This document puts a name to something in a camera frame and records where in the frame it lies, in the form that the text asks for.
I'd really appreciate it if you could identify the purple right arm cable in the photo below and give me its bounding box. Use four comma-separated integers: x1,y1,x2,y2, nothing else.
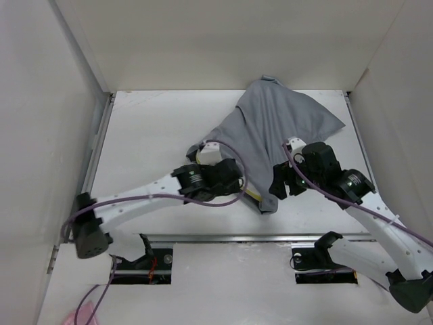
282,142,433,292

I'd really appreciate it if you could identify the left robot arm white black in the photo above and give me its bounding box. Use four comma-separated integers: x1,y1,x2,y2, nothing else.
66,158,243,269

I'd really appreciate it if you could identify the grey pillowcase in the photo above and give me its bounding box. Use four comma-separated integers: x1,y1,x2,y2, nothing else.
204,76,345,214

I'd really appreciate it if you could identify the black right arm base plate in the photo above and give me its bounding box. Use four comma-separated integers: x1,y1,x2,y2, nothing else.
290,247,358,284

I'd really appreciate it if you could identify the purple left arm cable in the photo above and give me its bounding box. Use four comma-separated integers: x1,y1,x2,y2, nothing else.
60,139,251,325

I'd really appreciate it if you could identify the white pillow yellow edge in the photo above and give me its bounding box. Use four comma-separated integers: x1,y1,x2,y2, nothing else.
196,151,262,202

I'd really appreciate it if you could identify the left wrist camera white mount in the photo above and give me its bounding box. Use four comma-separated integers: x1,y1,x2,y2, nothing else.
196,142,222,165

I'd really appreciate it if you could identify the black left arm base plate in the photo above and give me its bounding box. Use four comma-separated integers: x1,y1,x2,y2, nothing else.
112,248,173,285

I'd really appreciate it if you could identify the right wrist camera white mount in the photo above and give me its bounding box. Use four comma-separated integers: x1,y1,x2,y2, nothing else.
285,137,306,156

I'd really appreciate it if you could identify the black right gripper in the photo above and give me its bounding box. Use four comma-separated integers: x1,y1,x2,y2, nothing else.
267,154,324,200

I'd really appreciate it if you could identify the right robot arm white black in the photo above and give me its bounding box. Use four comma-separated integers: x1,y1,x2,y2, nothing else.
269,137,432,313

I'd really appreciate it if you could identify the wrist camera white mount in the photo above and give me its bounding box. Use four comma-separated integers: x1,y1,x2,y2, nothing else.
285,137,306,156
196,142,222,165

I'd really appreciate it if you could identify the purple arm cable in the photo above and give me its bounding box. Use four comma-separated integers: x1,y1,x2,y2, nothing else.
282,142,433,292
60,139,251,325

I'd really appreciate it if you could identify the aluminium rail front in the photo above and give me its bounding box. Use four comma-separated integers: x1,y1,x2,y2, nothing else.
72,232,376,243

